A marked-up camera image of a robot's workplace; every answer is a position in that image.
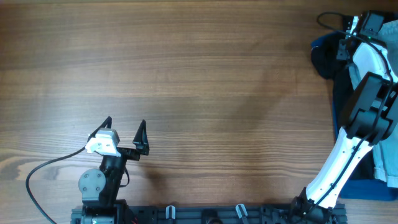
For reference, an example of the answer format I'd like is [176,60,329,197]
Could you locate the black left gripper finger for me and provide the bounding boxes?
[88,116,112,139]
[132,119,150,156]

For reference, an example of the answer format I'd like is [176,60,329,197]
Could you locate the light blue denim shorts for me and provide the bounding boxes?
[347,19,398,189]

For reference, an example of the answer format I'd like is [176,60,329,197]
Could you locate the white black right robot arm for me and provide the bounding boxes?
[287,11,397,223]

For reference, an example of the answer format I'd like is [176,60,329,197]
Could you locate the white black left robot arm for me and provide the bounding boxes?
[77,117,150,223]

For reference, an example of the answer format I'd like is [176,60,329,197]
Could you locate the dark navy shirt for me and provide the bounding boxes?
[311,32,397,188]

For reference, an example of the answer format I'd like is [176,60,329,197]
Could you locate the blue cloth under pile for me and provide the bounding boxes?
[311,32,397,201]

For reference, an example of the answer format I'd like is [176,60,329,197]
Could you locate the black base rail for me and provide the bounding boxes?
[70,203,347,224]

